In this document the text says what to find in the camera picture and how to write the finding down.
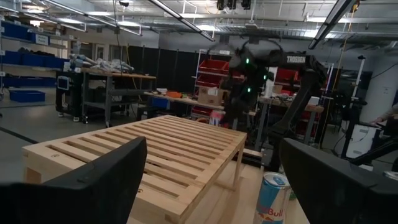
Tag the black partition wall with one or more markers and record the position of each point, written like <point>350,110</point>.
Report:
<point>168,68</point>

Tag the white cabinet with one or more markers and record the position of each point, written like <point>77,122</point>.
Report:
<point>360,140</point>

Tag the cardboard box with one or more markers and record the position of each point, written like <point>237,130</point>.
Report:
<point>211,96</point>

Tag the pile of wrapped parts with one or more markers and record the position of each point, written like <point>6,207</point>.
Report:
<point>105,65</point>

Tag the long wooden table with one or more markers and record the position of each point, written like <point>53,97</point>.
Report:
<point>183,100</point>

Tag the blue silver Red Bull can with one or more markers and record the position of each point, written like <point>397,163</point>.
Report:
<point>269,202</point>

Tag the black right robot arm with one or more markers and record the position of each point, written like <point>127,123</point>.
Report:
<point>298,102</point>

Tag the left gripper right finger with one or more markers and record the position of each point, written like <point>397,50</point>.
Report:
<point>342,199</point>

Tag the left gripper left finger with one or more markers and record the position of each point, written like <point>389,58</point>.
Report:
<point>77,199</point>

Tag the white rack with red bins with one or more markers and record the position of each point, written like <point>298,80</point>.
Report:
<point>289,76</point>
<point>213,67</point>

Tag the blue plastic bin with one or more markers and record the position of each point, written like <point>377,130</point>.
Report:
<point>26,96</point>

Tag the white pole stand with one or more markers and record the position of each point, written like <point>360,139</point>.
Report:
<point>358,81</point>

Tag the long ceiling light bar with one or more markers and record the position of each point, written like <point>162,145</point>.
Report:
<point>331,21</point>
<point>93,18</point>
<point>183,20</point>

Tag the wooden-top metal workbench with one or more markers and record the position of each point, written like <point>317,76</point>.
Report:
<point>107,93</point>

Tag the shelving with blue bins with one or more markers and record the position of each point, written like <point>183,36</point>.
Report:
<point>34,59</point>

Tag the person's hand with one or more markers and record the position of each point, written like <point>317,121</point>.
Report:
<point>385,116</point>

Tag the wooden slatted shelf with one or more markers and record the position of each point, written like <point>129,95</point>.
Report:
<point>174,146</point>

